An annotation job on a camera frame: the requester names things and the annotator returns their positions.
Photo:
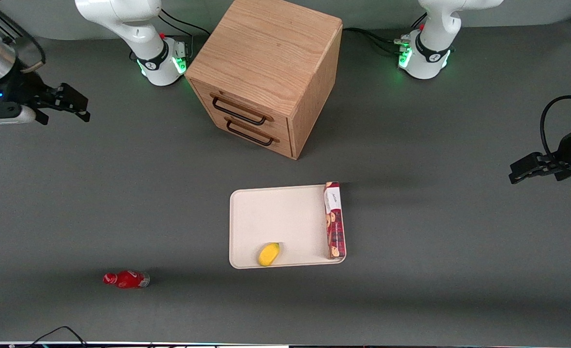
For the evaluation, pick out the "red cookie box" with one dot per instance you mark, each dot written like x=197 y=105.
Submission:
x=334 y=222

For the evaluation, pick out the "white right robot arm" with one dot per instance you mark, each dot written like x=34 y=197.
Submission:
x=140 y=29

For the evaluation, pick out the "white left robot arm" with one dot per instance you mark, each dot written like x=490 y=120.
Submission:
x=432 y=43

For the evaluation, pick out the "yellow toy mango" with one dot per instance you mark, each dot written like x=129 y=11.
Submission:
x=269 y=253

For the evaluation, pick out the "red coke bottle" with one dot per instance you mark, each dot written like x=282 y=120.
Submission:
x=128 y=279

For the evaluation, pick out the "cream plastic tray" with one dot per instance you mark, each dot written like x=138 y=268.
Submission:
x=280 y=222

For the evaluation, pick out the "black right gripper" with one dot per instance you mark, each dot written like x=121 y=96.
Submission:
x=22 y=90

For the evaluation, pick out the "wooden two-drawer cabinet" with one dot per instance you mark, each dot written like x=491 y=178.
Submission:
x=266 y=63

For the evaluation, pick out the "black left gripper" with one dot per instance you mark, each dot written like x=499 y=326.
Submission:
x=563 y=152

